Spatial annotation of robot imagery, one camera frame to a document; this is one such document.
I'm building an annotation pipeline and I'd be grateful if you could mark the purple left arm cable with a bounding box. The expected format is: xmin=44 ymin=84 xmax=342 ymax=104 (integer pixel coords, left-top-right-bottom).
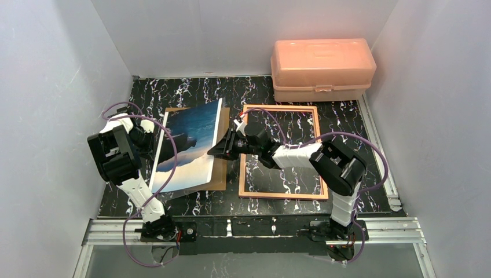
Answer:
xmin=101 ymin=101 xmax=179 ymax=268

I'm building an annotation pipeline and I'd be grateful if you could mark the blue sky landscape photo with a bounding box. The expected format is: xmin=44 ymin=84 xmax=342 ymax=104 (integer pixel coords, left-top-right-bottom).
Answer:
xmin=148 ymin=97 xmax=224 ymax=194

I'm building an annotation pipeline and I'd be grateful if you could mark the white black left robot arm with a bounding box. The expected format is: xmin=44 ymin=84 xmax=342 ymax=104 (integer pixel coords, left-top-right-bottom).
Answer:
xmin=87 ymin=112 xmax=177 ymax=240

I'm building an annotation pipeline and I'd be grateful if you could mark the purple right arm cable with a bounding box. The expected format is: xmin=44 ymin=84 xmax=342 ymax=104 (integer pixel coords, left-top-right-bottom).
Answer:
xmin=240 ymin=107 xmax=390 ymax=265

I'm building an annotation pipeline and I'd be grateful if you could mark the pink wooden picture frame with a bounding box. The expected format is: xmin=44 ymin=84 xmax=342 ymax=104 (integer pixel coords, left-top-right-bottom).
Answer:
xmin=239 ymin=104 xmax=328 ymax=200

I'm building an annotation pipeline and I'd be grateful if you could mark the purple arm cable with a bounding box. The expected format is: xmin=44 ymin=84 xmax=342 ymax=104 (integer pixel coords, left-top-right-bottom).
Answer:
xmin=240 ymin=107 xmax=390 ymax=265
xmin=101 ymin=101 xmax=179 ymax=268

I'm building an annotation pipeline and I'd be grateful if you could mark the brown cardboard backing board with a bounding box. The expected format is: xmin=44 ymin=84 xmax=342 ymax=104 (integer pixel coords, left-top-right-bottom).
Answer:
xmin=164 ymin=107 xmax=231 ymax=192

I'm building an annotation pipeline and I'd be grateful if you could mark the aluminium mounting rail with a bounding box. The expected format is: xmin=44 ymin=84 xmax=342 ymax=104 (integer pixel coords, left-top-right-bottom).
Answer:
xmin=83 ymin=215 xmax=426 ymax=245

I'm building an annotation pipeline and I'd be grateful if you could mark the pink plastic storage box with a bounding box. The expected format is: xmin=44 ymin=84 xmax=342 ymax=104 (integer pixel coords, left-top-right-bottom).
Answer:
xmin=270 ymin=38 xmax=376 ymax=103

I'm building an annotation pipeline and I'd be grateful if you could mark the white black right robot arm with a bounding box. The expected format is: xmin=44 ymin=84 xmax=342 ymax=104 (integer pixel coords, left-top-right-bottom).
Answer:
xmin=207 ymin=125 xmax=366 ymax=239

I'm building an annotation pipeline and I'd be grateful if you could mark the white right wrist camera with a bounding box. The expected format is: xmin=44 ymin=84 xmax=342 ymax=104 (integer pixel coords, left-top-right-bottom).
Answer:
xmin=233 ymin=114 xmax=247 ymax=136

